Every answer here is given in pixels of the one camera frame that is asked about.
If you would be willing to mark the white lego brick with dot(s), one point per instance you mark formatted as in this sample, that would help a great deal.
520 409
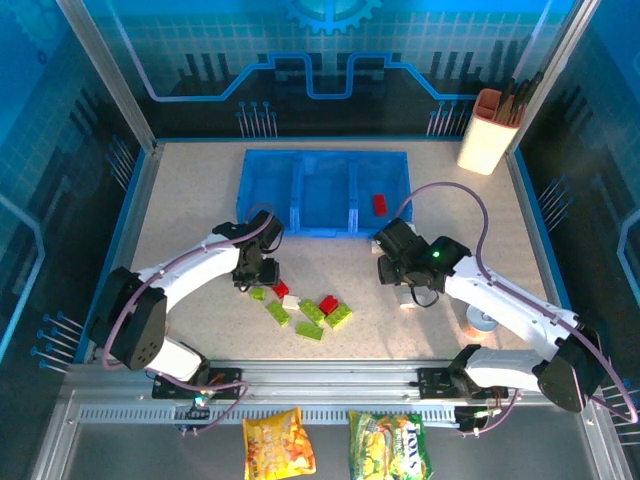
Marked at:
290 301
407 298
375 245

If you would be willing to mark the blue divided plastic bin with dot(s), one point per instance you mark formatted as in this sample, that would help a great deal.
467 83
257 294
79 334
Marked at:
320 165

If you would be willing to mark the beige utensil holder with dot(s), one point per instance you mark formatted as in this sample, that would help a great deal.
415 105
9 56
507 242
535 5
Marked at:
485 145

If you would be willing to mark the yellow snack bag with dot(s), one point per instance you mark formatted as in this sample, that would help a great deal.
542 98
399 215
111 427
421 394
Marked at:
277 445

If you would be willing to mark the green snack bag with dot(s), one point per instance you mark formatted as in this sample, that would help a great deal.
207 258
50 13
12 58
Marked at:
387 445

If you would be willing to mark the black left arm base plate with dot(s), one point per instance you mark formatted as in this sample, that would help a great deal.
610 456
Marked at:
227 380

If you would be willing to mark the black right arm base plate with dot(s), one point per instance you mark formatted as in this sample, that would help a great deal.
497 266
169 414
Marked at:
432 382

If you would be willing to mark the aluminium frame rail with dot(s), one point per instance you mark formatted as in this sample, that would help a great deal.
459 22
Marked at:
325 375

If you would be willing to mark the aluminium frame post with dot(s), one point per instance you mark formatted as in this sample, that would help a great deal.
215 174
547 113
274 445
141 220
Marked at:
112 75
562 45

